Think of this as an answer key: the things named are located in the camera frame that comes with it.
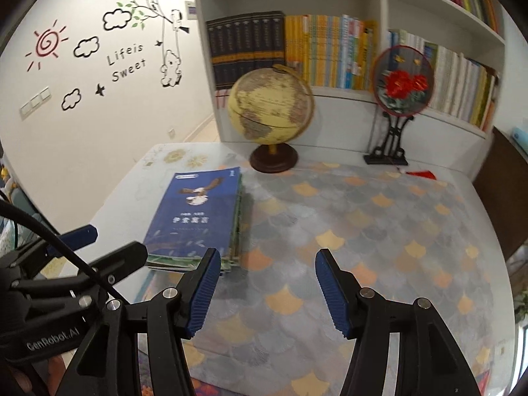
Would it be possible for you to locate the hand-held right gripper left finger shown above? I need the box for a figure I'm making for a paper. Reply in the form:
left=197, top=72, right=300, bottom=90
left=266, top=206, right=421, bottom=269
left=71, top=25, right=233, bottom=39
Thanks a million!
left=53, top=248, right=222, bottom=396

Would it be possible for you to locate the red sun wall sticker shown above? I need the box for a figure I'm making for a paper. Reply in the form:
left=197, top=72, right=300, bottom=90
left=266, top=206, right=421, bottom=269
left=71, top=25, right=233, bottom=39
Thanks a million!
left=25, top=20, right=69, bottom=71

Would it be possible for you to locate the ginkgo leaf tablecloth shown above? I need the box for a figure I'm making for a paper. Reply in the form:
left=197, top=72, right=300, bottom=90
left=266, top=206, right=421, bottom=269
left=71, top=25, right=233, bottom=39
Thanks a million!
left=136, top=161, right=512, bottom=396

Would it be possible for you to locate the row of dark volumes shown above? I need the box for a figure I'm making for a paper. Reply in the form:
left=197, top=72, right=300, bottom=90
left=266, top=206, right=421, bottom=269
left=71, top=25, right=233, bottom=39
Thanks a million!
left=206, top=10, right=286, bottom=90

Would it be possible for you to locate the white bookshelf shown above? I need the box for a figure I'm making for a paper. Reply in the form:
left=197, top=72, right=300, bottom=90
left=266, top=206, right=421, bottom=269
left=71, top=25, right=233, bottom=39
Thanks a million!
left=192, top=0, right=507, bottom=176

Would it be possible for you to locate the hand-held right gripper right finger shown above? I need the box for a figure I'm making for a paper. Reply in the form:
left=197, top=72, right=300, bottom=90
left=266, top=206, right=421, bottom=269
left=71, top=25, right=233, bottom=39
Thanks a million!
left=314, top=248, right=475, bottom=396

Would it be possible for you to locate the red tassel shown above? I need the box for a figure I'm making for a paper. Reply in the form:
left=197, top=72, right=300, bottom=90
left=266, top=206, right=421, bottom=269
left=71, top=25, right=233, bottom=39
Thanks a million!
left=394, top=166, right=437, bottom=181

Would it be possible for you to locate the cloud wall sticker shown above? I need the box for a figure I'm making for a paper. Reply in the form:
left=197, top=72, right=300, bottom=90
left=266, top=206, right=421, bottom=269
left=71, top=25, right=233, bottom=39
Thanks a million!
left=74, top=37, right=102, bottom=59
left=62, top=88, right=83, bottom=112
left=103, top=6, right=133, bottom=31

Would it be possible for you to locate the light switch panel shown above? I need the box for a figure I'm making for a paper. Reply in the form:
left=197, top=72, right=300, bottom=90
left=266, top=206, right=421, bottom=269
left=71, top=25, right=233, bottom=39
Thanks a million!
left=18, top=86, right=52, bottom=118

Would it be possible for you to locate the stack of books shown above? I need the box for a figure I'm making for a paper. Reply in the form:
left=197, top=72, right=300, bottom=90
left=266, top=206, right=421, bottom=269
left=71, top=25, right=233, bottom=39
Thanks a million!
left=142, top=167, right=245, bottom=276

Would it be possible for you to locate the globe on wooden stand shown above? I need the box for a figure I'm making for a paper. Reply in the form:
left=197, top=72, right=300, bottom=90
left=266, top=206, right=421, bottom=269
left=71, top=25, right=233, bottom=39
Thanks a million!
left=227, top=66, right=316, bottom=174

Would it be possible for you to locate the row of yellow spine books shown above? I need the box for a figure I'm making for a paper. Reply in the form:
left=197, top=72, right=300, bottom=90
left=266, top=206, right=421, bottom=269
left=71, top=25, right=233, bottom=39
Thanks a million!
left=284, top=13, right=378, bottom=91

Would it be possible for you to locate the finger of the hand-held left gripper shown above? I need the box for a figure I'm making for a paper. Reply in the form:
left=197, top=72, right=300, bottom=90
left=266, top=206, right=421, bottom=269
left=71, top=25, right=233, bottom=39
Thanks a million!
left=82, top=241, right=148, bottom=293
left=45, top=225, right=98, bottom=258

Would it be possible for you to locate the embroidered round fan on stand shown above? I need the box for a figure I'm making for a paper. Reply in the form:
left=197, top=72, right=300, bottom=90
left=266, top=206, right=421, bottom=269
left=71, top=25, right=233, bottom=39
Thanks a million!
left=363, top=45, right=438, bottom=166

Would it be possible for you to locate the row of pale spine books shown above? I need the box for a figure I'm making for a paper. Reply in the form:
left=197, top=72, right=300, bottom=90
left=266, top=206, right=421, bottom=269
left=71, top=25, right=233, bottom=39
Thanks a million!
left=388, top=29, right=501, bottom=132

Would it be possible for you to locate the lettering wall sticker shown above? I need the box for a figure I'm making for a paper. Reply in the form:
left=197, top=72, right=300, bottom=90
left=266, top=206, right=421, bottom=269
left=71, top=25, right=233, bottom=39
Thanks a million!
left=105, top=43, right=147, bottom=83

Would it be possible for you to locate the black cable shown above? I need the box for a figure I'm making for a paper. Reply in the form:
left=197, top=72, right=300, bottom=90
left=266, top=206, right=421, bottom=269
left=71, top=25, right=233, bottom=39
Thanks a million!
left=0, top=202, right=124, bottom=304

